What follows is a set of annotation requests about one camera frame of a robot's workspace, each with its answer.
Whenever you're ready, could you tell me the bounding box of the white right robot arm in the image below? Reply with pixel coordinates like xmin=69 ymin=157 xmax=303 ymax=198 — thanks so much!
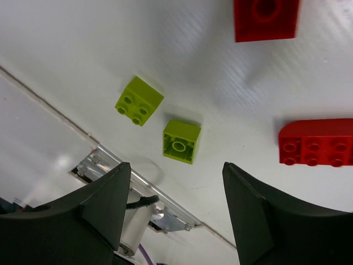
xmin=1 ymin=163 xmax=352 ymax=264

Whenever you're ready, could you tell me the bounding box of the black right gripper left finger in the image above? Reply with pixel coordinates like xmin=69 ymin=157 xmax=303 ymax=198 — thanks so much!
xmin=1 ymin=162 xmax=131 ymax=264

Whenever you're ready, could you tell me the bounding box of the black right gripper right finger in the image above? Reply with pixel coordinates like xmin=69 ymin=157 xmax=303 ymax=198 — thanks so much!
xmin=222 ymin=162 xmax=352 ymax=264

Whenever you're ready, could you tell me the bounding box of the red rectangular lego brick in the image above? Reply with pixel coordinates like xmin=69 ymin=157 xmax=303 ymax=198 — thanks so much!
xmin=233 ymin=0 xmax=301 ymax=43

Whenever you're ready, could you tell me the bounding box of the lime green lego brick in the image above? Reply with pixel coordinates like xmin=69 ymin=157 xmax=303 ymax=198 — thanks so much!
xmin=115 ymin=76 xmax=164 ymax=126

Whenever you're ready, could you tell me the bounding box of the red sloped lego brick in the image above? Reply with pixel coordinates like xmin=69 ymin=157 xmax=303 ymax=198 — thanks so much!
xmin=278 ymin=118 xmax=352 ymax=167

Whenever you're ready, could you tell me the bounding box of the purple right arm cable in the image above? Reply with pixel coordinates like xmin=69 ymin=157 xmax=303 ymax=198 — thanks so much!
xmin=137 ymin=244 xmax=155 ymax=265

